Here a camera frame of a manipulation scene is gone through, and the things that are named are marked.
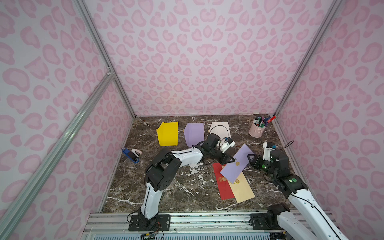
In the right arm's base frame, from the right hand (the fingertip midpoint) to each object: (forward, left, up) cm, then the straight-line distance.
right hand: (249, 155), depth 79 cm
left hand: (+1, +7, -6) cm, 9 cm away
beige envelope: (-12, +3, -16) cm, 21 cm away
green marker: (+30, -13, -4) cm, 33 cm away
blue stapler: (+7, +70, -14) cm, 71 cm away
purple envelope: (+28, +31, -16) cm, 45 cm away
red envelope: (-13, +12, -16) cm, 24 cm away
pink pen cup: (+24, -11, -9) cm, 28 cm away
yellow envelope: (+26, +50, -16) cm, 59 cm away
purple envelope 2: (-5, +8, -10) cm, 13 cm away
